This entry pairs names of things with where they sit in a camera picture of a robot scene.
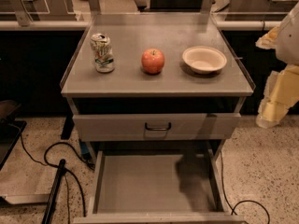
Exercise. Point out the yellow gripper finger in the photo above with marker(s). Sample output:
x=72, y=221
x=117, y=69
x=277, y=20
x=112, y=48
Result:
x=269, y=40
x=281, y=92

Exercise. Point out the red apple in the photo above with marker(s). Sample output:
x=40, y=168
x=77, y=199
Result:
x=152, y=61

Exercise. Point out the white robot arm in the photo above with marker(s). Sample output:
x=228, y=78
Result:
x=287, y=47

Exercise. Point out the grey top drawer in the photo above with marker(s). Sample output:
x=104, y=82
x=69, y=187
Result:
x=141, y=127

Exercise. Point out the grey drawer cabinet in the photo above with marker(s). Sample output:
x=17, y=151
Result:
x=175, y=90

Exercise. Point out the open grey middle drawer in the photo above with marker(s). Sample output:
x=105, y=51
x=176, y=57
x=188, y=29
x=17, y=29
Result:
x=176, y=188

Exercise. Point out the white paper bowl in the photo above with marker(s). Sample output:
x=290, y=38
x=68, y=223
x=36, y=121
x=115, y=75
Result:
x=204, y=60

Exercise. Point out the crushed soda can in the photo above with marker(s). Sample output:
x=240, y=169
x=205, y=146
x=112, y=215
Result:
x=102, y=52

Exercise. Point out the black bar on floor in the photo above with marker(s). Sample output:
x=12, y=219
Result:
x=53, y=193

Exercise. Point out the black chair base left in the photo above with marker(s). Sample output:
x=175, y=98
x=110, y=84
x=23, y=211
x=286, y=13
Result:
x=10, y=128

